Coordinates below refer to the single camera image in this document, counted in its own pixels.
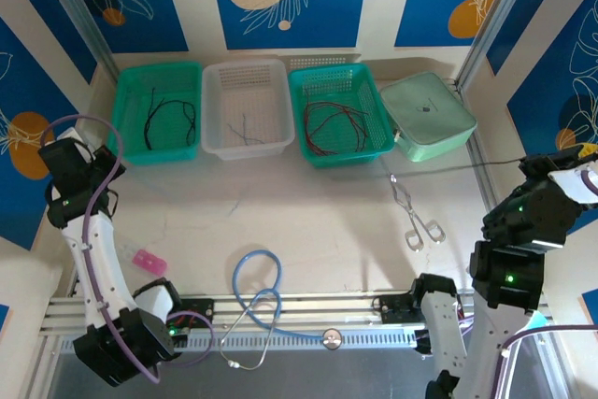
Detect red wire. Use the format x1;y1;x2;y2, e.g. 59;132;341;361
307;102;370;157
304;99;370;155
303;88;370;157
306;107;368;157

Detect teal plastic basket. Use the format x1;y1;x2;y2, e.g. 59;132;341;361
106;62;203;165
288;62;396;169

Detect pink pill box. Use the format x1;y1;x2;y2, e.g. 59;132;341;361
132;250;168;275

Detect white plastic basket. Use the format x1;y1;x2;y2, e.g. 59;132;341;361
200;59;296;162

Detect blue stethoscope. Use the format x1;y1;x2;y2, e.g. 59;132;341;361
219;249;343;371

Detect dark grey metal panel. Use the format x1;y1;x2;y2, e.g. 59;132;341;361
46;349;557;399

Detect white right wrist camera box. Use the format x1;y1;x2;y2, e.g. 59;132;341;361
548;164;598;208

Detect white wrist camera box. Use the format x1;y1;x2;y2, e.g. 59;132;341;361
55;126;93;152
548;164;598;208

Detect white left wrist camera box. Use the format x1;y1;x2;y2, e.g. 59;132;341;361
55;126;93;152

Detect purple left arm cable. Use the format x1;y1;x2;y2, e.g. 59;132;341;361
39;114;216;384

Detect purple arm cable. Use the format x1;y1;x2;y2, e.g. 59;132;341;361
460;168;598;399
39;114;216;384

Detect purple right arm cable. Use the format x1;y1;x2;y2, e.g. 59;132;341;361
460;168;598;399

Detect clear-handled metal tongs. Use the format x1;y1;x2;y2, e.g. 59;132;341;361
390;174;448;253

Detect aluminium corner post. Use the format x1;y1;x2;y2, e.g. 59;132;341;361
455;0;538;88
35;0;118;78

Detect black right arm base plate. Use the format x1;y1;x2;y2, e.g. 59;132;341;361
373;293;421;325

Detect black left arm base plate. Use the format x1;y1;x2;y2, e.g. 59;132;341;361
177;298;216;328

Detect grey slotted cable duct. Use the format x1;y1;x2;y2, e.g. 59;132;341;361
58;328;420;354

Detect aluminium frame rail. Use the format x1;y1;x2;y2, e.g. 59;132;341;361
39;293;555;337

